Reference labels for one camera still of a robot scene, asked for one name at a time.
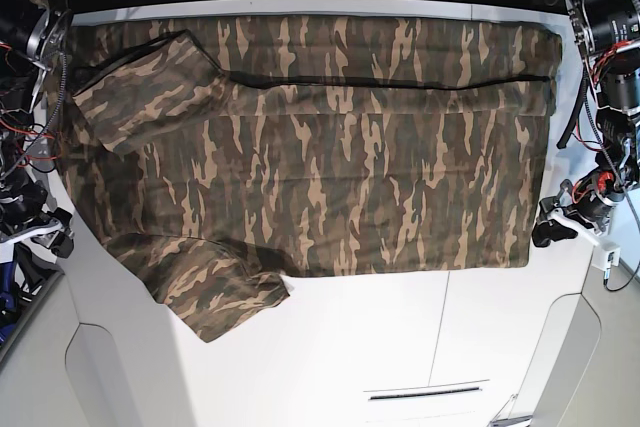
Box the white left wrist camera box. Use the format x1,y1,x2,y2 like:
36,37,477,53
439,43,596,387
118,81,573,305
591,241,621,273

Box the camouflage T-shirt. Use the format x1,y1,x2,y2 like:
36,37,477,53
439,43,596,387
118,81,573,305
44,14,562,342

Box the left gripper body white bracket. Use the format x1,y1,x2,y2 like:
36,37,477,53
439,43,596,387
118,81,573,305
531,179,600,248

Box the blue black items at left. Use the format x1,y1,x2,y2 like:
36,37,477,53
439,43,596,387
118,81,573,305
1,243,60,345

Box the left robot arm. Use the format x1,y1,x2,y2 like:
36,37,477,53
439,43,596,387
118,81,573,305
532,0,639,248

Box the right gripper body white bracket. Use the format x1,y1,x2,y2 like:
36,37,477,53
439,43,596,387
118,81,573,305
1,208,74,260

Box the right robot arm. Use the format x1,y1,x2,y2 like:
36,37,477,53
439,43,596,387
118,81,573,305
1,0,72,264

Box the black braided camera cable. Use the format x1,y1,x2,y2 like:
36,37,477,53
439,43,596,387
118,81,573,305
602,226,640,293

